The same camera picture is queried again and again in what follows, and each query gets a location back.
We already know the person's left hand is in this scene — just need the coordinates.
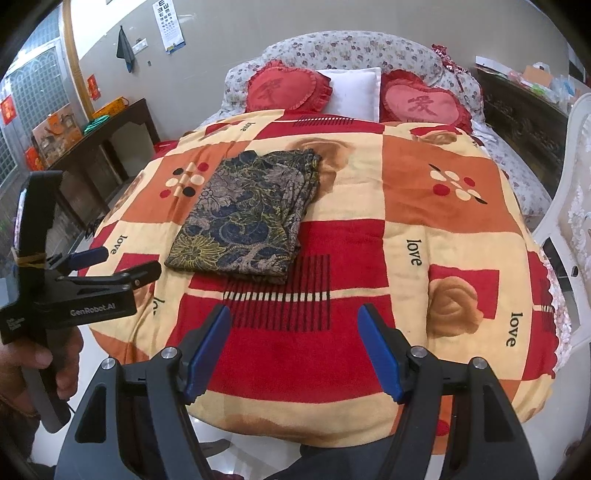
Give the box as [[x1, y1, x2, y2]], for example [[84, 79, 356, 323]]
[[0, 323, 85, 416]]

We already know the dark hanging cloth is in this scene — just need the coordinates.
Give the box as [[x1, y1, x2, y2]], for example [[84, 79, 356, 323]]
[[115, 26, 136, 72]]

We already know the white ornate upholstered chair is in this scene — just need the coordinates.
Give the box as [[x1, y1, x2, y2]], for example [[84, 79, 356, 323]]
[[531, 92, 591, 365]]

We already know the orange flat box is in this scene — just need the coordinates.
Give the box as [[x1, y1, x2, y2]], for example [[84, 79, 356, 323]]
[[95, 96, 129, 121]]

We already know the person's left forearm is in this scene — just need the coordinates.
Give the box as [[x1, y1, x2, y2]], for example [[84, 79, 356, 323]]
[[0, 392, 42, 467]]

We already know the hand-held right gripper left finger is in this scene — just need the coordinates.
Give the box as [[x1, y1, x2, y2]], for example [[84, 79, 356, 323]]
[[54, 305, 232, 480]]

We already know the dark wooden side table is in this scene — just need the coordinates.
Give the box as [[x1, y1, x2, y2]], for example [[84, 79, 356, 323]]
[[46, 98, 162, 241]]

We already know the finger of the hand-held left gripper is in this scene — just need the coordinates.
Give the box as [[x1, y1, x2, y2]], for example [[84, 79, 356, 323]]
[[48, 246, 109, 273], [55, 261, 162, 291]]

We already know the metal grille door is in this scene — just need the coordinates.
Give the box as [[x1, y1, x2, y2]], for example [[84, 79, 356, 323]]
[[0, 14, 75, 185]]

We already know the green cord bundle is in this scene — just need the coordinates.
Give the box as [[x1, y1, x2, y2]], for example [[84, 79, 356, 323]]
[[84, 115, 112, 136]]

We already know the red ribbon decoration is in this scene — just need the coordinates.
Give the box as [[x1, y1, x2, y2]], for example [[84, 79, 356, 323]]
[[431, 44, 472, 75]]

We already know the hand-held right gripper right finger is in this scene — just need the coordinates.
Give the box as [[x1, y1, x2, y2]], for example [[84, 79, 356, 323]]
[[358, 304, 539, 480]]

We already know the white pillow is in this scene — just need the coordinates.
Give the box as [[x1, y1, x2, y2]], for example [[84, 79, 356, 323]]
[[316, 67, 383, 121]]

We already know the red heart-shaped pillow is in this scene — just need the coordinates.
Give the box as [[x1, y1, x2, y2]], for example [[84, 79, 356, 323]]
[[246, 60, 334, 113], [379, 70, 474, 134]]

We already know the cardboard box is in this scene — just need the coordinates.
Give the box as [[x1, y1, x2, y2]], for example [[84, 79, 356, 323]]
[[31, 111, 77, 155]]

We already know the dark carved wooden cabinet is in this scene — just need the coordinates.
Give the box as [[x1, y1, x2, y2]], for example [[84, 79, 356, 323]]
[[473, 67, 571, 190]]

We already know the person's leg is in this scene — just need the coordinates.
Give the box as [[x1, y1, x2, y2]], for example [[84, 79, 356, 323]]
[[268, 438, 395, 480]]

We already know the pile of assorted packets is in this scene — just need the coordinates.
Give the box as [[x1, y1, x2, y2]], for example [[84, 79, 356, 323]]
[[475, 55, 591, 114]]

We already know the orange red printed blanket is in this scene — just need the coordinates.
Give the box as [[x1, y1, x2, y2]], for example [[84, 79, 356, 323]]
[[85, 111, 561, 448]]

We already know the dark floral patterned shirt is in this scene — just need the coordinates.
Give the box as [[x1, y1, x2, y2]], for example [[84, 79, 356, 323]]
[[165, 149, 323, 284]]

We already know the wall poster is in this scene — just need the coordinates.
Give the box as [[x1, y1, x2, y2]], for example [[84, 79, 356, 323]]
[[152, 0, 188, 55]]

